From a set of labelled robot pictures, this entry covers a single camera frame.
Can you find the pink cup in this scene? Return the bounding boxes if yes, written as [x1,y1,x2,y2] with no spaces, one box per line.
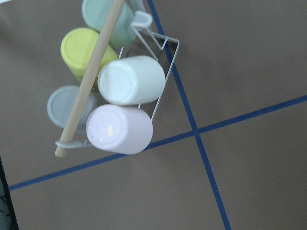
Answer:
[86,104,153,155]

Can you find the white cup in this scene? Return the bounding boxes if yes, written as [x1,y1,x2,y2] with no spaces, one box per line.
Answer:
[97,56,165,105]

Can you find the grey blue cup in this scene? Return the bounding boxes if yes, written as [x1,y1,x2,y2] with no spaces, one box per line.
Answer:
[47,85,105,133]

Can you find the mint green cup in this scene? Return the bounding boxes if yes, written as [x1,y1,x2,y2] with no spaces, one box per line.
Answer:
[82,0,137,49]

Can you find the white wire cup rack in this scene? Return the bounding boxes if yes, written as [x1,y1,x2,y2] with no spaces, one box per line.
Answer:
[55,0,179,157]

